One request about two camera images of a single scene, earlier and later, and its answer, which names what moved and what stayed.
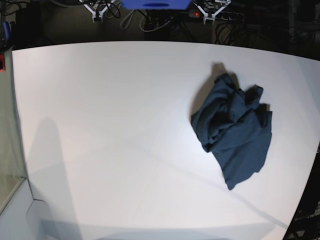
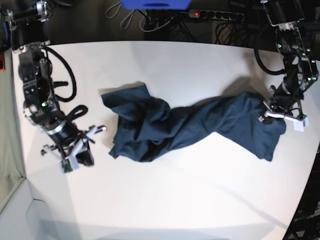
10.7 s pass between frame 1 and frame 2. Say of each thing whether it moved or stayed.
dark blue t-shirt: moved
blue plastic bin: stayed
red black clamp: stayed
